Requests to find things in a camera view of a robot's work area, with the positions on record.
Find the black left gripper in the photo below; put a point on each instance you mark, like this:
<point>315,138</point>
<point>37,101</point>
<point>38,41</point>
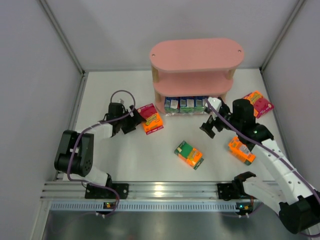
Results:
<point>131,122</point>

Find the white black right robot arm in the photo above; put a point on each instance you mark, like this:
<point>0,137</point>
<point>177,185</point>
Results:
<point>297,203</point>

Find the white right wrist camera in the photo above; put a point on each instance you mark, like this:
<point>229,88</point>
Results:
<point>213,104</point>

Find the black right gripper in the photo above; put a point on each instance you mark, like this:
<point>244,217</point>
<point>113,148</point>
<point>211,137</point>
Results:
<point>213,124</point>

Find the aluminium mounting rail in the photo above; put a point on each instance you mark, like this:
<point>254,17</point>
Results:
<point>143,196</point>

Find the pink orange sponge pack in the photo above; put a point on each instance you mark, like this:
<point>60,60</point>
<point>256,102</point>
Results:
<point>153,121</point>
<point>260,104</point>

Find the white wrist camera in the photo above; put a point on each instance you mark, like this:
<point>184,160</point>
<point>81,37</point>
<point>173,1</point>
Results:
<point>121,101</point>
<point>213,104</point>

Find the green orange sponge pack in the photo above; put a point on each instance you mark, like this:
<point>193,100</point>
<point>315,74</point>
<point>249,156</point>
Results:
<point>189,154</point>

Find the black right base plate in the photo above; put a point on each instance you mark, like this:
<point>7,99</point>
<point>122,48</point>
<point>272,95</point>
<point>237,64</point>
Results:
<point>226,191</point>

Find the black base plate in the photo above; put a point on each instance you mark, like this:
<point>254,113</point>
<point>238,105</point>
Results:
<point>226,191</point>
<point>98,193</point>

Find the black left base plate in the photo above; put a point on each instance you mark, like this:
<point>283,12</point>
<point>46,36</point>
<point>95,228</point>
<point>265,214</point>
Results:
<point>98,193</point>

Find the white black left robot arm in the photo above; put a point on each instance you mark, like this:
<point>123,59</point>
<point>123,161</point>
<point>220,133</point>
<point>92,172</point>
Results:
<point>75,154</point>

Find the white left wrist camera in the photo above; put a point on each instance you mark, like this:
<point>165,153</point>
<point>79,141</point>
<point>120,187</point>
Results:
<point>121,101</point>

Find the pink three-tier shelf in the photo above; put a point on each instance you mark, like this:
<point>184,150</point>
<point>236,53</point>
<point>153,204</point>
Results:
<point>194,67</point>

